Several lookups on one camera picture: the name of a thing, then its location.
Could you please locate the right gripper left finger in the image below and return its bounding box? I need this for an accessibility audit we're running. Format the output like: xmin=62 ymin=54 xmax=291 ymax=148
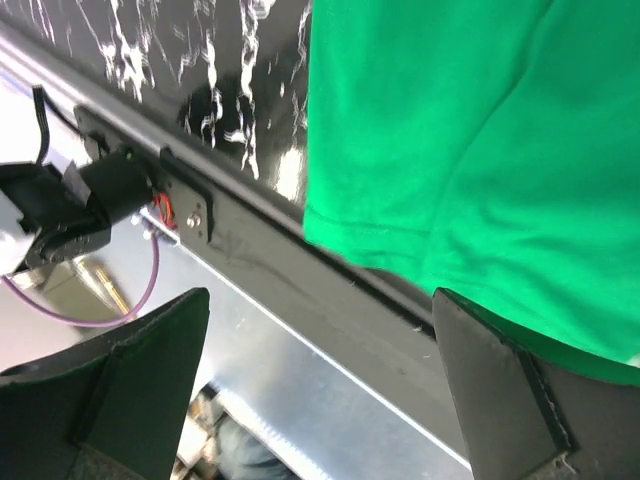
xmin=1 ymin=288 xmax=210 ymax=479

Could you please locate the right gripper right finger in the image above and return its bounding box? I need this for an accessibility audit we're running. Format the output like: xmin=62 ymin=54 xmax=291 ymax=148
xmin=432 ymin=289 xmax=639 ymax=479

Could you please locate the green t shirt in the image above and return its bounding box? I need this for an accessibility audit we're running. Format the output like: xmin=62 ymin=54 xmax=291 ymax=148
xmin=303 ymin=1 xmax=639 ymax=385

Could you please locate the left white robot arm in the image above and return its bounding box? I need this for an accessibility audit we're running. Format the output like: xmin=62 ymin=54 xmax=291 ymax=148
xmin=1 ymin=151 xmax=153 ymax=275

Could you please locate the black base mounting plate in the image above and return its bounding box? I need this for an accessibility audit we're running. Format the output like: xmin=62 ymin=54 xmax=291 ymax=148
xmin=75 ymin=106 xmax=471 ymax=479

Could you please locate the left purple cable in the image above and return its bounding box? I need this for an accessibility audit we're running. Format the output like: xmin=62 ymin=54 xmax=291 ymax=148
xmin=0 ymin=234 xmax=162 ymax=329

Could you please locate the slotted grey cable duct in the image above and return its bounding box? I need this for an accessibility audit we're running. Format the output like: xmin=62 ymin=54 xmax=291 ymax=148
xmin=195 ymin=385 xmax=328 ymax=479

